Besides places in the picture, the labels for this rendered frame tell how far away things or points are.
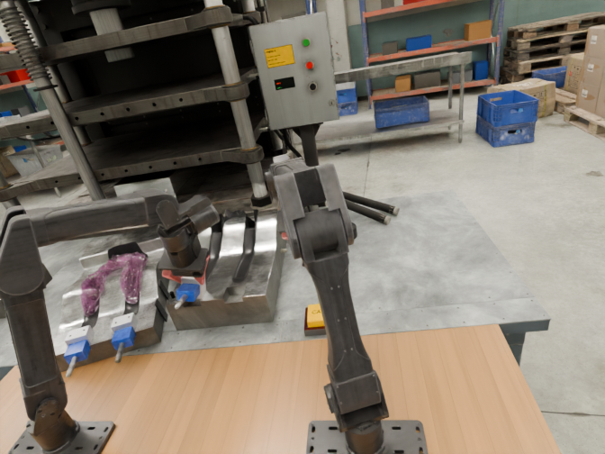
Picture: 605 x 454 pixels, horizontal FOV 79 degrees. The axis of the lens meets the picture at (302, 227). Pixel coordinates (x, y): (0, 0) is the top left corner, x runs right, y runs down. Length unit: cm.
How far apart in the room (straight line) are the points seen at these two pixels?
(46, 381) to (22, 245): 26
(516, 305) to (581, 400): 96
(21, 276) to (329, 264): 49
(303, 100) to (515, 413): 126
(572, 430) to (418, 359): 104
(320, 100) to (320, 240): 112
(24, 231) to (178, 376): 45
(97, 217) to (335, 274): 44
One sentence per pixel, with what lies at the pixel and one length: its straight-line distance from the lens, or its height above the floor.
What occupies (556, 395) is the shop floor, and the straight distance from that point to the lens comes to 189.
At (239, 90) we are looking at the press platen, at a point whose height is 127.
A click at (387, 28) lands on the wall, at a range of 732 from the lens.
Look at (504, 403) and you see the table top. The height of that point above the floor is 80.
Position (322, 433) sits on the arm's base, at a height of 81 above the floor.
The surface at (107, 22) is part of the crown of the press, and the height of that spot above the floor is 159.
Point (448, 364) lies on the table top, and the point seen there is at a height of 80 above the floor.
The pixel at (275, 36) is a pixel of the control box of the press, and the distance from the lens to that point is 157.
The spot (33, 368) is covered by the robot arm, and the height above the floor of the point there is 100.
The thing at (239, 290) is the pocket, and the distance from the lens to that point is 97.
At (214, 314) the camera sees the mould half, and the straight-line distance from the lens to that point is 98.
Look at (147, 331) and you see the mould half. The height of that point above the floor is 85.
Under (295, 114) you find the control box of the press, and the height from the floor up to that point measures 112.
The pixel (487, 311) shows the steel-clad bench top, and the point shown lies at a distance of 96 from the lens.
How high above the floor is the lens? 144
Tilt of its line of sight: 28 degrees down
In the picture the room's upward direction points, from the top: 11 degrees counter-clockwise
